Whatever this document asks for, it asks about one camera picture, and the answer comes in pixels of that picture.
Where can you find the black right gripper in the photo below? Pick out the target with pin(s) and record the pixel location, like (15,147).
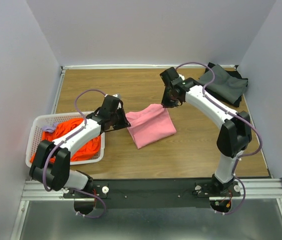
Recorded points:
(166,103)

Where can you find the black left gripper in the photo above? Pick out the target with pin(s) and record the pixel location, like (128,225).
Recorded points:
(124,123)

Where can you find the pink t shirt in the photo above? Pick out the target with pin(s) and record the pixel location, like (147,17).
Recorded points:
(150,125)

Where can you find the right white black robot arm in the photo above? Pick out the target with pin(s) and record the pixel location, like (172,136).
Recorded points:
(235,130)

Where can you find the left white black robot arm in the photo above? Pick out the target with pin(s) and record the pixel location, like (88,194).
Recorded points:
(51,164)

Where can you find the orange t shirt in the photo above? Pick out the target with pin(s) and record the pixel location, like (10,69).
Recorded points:
(81,137)

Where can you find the folded grey t shirt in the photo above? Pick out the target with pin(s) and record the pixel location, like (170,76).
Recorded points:
(206,78)

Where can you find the purple cloth in basket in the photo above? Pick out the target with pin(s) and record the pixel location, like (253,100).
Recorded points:
(50,128)

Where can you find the folded black t shirt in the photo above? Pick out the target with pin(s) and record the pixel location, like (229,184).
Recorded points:
(228,86)

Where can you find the white plastic laundry basket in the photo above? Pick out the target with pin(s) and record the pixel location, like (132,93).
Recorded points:
(36,131)

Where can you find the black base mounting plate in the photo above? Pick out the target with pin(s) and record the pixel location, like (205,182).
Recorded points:
(85,202)

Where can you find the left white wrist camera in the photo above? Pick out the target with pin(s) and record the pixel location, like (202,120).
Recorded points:
(117,95)

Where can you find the aluminium table edge rail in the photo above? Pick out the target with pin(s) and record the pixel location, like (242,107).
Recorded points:
(139,85)

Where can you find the front aluminium frame rail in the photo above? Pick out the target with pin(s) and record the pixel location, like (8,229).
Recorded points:
(249,188)

